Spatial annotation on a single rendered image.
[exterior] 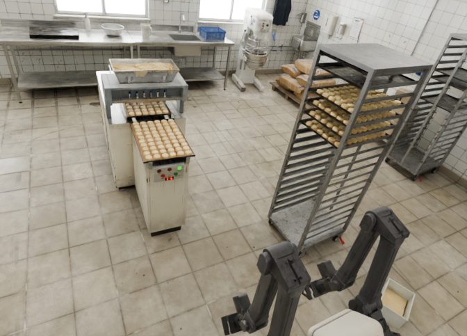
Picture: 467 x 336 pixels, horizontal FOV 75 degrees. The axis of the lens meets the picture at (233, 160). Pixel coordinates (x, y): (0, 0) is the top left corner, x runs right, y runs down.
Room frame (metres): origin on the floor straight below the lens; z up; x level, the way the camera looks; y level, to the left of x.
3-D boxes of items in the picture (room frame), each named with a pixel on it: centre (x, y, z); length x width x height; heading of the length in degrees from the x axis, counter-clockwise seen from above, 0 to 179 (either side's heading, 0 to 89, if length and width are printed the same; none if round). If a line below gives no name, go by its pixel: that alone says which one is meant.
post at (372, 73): (1.83, -0.72, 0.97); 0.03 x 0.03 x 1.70; 36
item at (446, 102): (3.83, -2.56, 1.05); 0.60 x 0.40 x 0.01; 125
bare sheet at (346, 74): (2.20, -0.84, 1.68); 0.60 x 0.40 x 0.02; 126
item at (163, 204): (2.15, 0.67, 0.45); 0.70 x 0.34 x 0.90; 30
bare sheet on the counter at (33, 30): (4.31, 2.83, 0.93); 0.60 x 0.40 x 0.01; 123
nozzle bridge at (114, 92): (2.59, 0.92, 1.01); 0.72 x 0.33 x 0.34; 120
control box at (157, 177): (1.84, 0.49, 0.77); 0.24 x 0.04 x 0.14; 120
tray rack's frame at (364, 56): (2.19, -0.83, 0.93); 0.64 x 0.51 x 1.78; 126
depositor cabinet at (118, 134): (3.00, 1.16, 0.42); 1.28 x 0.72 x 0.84; 30
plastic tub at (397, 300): (1.50, -1.51, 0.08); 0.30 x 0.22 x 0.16; 148
